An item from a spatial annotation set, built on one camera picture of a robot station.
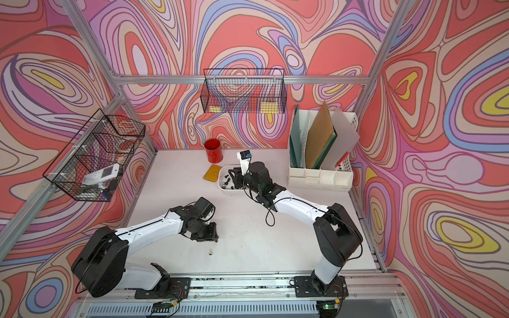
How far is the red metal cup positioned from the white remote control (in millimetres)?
468

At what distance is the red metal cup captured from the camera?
110 centimetres

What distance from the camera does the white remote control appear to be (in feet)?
2.26

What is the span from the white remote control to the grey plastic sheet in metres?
0.88
